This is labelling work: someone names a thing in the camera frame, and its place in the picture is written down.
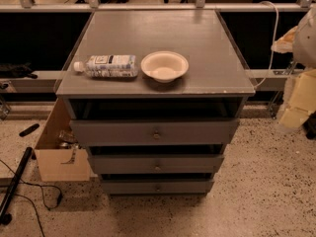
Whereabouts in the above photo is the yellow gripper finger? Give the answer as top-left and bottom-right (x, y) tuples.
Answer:
(277, 70), (316, 129)

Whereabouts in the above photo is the grey bottom drawer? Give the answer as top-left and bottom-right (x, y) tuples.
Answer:
(102, 180), (213, 195)

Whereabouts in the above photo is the grey drawer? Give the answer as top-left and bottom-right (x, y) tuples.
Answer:
(89, 154), (223, 174)
(102, 180), (213, 195)
(70, 118), (239, 146)

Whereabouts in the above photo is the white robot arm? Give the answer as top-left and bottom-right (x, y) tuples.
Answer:
(271, 7), (316, 129)

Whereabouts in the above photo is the grey top drawer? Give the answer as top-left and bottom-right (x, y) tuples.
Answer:
(70, 118), (239, 146)

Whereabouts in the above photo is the grey drawer cabinet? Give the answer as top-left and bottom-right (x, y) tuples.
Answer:
(56, 10), (255, 183)

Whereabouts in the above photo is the grey middle drawer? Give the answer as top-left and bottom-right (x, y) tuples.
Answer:
(89, 154), (223, 174)

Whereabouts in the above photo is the metal clamp stand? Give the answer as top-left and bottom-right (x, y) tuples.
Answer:
(268, 59), (297, 119)

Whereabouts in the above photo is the white paper bowl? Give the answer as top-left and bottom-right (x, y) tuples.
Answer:
(140, 51), (189, 83)

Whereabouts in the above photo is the clear plastic water bottle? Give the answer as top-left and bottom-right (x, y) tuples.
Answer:
(73, 54), (138, 78)

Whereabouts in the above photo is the cardboard box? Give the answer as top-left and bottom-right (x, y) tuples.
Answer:
(35, 99), (91, 182)

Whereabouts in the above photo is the small black remote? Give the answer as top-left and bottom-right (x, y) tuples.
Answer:
(19, 123), (40, 137)

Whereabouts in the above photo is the black pole on floor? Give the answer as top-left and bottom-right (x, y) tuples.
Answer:
(0, 147), (33, 225)

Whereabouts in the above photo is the white cable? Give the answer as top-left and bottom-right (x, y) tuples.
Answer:
(253, 0), (280, 91)

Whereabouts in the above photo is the black floor cable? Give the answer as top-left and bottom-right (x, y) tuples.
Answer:
(0, 159), (64, 237)

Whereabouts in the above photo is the black bag on rail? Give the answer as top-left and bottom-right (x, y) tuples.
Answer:
(0, 63), (38, 79)

